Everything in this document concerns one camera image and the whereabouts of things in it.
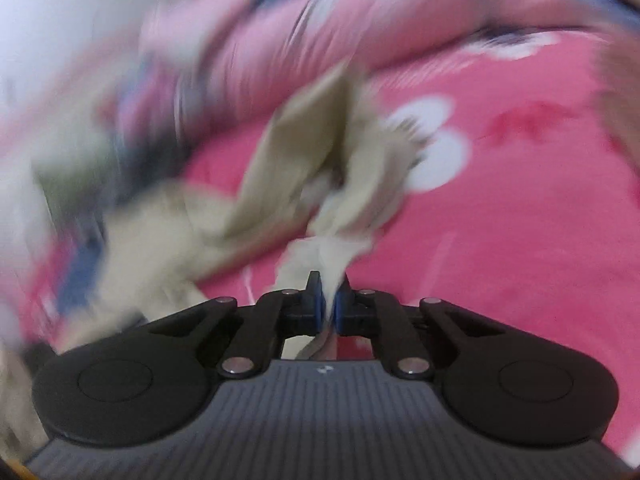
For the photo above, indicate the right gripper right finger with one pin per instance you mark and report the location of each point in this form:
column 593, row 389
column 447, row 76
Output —
column 381, row 319

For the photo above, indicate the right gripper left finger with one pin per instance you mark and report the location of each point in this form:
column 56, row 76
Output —
column 276, row 316

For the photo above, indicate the beige cargo pants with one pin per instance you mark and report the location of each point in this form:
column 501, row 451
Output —
column 329, row 171

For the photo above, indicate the pink floral bed blanket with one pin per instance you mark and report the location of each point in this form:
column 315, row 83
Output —
column 522, row 210

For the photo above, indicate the pink floral rolled duvet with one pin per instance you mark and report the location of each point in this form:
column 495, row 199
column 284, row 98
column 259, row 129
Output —
column 232, row 60

